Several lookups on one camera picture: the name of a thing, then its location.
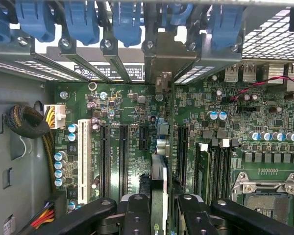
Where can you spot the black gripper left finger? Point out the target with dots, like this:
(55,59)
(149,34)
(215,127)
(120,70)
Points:
(137,218)

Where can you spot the white power connector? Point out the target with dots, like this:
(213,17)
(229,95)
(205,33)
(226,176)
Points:
(56,116)

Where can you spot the green motherboard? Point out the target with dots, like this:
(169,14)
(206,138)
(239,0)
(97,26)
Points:
(132,107)

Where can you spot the metal CPU socket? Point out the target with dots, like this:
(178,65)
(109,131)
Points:
(267,203)

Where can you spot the white expansion slot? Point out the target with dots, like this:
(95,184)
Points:
(84,159)

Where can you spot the RAM slot with white clips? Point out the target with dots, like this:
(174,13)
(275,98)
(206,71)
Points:
(223,169)

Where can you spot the long black expansion slot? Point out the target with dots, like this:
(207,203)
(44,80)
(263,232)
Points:
(124,159)
(104,159)
(182,156)

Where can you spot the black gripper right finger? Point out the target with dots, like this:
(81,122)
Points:
(196,220)

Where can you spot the grey open PC case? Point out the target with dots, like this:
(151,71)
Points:
(14,171)

